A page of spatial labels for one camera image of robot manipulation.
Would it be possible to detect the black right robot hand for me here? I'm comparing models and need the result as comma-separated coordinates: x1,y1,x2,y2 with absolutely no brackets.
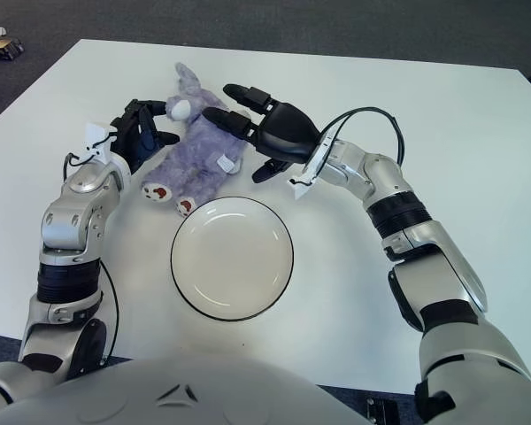
203,82,322,183

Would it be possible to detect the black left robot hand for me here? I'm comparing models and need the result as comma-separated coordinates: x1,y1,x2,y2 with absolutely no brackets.
110,99,181,174

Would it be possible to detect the purple plush bunny doll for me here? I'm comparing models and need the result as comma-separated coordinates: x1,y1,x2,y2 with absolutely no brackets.
141,62,244,217

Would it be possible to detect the white plate with black rim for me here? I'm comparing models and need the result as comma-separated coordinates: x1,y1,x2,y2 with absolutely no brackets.
171,197,296,321

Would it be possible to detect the small black cardboard box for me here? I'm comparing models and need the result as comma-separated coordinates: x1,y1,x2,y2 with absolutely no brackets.
0,37,25,61

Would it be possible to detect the grey robot torso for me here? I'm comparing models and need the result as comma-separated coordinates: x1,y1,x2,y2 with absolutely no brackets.
0,353,373,425

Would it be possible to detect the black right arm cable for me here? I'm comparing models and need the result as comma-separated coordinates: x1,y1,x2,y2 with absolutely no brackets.
320,105,404,165

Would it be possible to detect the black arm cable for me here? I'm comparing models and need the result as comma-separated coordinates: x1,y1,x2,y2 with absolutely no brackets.
64,132,119,359
320,105,404,165

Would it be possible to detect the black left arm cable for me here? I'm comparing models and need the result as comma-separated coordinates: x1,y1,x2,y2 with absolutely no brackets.
64,132,119,359

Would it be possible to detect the metal table leg bracket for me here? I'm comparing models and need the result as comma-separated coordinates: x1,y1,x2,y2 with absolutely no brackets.
366,398,399,425

